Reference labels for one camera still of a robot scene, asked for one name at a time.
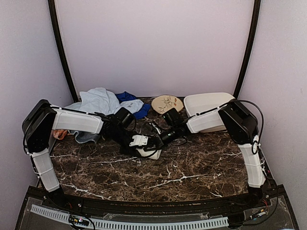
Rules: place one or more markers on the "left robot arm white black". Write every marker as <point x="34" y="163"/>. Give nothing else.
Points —
<point x="46" y="120"/>

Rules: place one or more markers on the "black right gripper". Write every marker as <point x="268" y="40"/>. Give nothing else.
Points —
<point x="158" y="141"/>

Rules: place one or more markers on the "right black frame post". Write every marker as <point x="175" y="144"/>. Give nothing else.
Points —
<point x="249" y="47"/>

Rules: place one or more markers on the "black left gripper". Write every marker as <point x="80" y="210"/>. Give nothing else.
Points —
<point x="129" y="151"/>

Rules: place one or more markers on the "beige floral plate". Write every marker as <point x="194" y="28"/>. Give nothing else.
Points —
<point x="163" y="103"/>

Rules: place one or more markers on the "royal blue towel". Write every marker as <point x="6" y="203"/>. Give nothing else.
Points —
<point x="125" y="96"/>

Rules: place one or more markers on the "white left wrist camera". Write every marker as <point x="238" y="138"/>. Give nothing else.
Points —
<point x="139" y="140"/>

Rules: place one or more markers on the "cream white towel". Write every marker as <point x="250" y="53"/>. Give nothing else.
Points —
<point x="153" y="154"/>

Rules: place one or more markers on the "light blue towel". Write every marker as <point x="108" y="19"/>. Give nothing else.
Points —
<point x="97" y="100"/>

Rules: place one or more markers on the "white plastic basin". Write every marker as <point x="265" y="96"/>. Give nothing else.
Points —
<point x="202" y="110"/>

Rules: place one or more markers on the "blue grey towel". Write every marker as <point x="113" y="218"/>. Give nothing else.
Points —
<point x="82" y="137"/>

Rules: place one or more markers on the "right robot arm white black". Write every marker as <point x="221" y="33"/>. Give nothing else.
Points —
<point x="240" y="123"/>

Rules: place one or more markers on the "white grey printed towel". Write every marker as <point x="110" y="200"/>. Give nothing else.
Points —
<point x="132" y="106"/>

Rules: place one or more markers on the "orange patterned cloth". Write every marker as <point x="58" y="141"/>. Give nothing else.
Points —
<point x="60" y="134"/>

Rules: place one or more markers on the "left black frame post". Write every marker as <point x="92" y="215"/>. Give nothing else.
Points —
<point x="60" y="48"/>

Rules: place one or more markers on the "black frame post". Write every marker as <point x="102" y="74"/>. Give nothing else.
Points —
<point x="60" y="48"/>
<point x="249" y="47"/>

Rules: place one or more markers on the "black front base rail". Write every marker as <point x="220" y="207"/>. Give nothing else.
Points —
<point x="90" y="207"/>

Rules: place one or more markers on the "white slotted cable duct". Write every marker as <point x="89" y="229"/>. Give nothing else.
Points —
<point x="132" y="222"/>

